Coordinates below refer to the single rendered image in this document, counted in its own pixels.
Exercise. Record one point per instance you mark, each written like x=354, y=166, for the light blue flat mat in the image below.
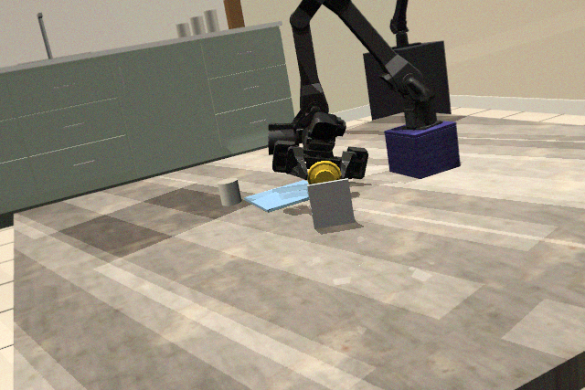
x=280, y=197

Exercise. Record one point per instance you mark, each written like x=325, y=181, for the beige cylinder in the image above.
x=229, y=191

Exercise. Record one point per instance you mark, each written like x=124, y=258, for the yellow plate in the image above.
x=323, y=171

